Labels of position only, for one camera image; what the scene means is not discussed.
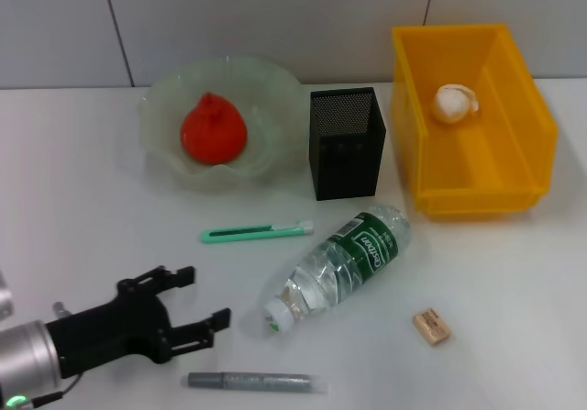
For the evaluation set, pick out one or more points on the silver marker pen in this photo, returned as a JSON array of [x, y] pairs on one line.
[[252, 381]]

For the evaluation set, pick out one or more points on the green utility knife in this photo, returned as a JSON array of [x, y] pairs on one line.
[[257, 233]]

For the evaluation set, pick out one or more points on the clear green-label water bottle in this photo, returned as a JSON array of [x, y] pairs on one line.
[[348, 258]]

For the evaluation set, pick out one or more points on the yellow plastic bin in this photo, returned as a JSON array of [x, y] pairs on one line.
[[481, 167]]

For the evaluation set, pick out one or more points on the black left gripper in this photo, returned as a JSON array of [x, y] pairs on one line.
[[114, 332]]

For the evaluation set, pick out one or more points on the green glass fruit plate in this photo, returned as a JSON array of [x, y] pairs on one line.
[[275, 107]]

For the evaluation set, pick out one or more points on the white paper ball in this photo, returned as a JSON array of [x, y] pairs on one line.
[[451, 105]]

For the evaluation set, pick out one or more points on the black mesh pen holder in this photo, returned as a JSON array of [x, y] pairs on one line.
[[344, 171]]

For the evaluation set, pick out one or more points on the orange fruit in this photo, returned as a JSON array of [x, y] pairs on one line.
[[213, 130]]

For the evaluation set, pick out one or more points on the beige eraser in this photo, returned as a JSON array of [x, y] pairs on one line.
[[431, 327]]

